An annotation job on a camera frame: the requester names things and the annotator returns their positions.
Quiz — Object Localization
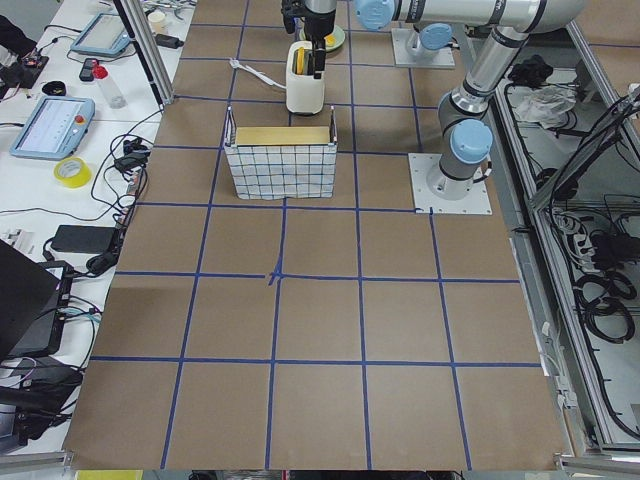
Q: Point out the white toaster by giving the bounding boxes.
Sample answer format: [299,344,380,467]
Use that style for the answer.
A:
[285,41,325,116]

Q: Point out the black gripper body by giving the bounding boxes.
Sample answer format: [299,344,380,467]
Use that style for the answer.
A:
[304,9,336,50]
[281,0,306,18]

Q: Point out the black power adapter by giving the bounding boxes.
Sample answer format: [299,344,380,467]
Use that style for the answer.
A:
[51,225,117,254]

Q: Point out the white toaster power cord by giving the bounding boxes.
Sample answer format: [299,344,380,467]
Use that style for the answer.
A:
[228,57,288,92]

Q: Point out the blue teach pendant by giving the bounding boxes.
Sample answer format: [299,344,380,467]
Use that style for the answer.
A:
[9,96,95,161]
[70,13,131,58]

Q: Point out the toast slice in toaster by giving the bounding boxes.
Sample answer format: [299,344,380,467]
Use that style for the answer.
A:
[292,47,313,76]

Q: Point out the black laptop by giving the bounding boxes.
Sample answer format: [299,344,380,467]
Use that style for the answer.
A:
[1,242,72,360]

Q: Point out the aluminium frame post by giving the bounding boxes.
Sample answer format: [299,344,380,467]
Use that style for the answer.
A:
[114,0,174,107]

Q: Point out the yellow tape roll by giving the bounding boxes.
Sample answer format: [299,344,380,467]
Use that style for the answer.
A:
[53,157,92,189]

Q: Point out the checkered fabric wood box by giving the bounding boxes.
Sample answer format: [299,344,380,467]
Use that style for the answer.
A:
[224,108,338,200]

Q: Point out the blue teach pendant far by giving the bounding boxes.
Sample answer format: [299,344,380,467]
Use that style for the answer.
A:
[70,13,131,58]

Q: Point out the blue teach pendant near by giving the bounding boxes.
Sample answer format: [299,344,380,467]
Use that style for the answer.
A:
[9,96,95,161]

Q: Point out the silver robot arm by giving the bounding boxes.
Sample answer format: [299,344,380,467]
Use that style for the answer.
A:
[355,1,585,200]
[354,0,456,70]

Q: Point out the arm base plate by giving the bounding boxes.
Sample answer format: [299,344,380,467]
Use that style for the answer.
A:
[391,23,455,69]
[408,153,492,215]

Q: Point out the triangular orange bread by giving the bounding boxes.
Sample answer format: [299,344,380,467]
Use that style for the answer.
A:
[325,34,337,48]

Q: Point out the green plate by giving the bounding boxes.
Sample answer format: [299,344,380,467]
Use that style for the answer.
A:
[297,25,346,53]

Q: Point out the clear bottle red cap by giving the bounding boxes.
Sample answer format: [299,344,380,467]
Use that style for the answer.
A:
[92,63,127,109]

